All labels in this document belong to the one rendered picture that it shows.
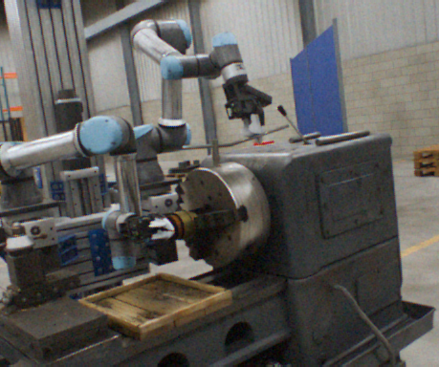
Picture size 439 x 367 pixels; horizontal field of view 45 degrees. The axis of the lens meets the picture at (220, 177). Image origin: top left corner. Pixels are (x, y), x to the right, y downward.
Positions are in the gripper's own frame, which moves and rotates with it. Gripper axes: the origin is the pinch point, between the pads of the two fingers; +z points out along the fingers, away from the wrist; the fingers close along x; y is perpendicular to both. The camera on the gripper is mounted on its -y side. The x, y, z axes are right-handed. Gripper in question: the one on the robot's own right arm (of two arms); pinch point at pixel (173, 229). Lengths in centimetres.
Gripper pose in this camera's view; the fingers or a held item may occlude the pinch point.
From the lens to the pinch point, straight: 154.3
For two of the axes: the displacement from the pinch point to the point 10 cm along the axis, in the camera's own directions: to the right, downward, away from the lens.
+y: -7.8, 1.6, -6.1
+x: -1.1, -9.9, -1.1
